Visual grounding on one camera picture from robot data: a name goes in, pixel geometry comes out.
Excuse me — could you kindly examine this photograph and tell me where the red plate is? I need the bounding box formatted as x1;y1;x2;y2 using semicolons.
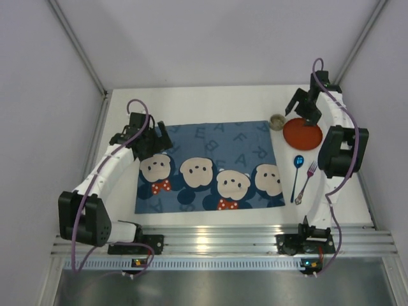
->
282;118;323;151

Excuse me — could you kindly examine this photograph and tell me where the speckled ceramic cup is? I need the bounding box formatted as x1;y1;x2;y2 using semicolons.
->
269;114;286;131

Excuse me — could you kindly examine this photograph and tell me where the iridescent purple fork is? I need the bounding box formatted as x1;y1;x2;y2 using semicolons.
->
295;161;317;205

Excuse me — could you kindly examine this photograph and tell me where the blue cartoon placemat cloth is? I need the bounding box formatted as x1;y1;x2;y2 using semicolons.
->
135;120;285;214

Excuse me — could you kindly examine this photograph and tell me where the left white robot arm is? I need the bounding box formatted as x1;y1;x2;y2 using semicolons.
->
58;112;173;247

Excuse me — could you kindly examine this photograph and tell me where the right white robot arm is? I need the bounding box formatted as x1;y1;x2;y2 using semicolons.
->
283;69;369;238

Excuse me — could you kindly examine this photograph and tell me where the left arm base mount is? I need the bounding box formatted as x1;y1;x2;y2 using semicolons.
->
107;235;164;255

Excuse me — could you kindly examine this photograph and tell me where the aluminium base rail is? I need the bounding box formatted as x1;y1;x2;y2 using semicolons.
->
50;224;398;256

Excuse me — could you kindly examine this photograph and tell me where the right aluminium frame post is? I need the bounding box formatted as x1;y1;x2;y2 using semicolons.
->
334;0;390;85

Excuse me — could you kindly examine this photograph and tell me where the aluminium frame post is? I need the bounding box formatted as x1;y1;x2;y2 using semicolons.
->
334;0;390;85
45;0;108;97

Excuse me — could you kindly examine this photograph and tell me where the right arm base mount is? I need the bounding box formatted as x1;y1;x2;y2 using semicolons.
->
275;219;335;256

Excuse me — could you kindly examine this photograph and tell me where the slotted grey cable duct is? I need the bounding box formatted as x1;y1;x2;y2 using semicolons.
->
82;257;321;271

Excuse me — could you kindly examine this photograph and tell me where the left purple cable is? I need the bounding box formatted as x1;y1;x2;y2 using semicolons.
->
70;98;156;277

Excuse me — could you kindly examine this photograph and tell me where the left aluminium frame post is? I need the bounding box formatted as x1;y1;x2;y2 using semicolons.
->
45;0;108;97

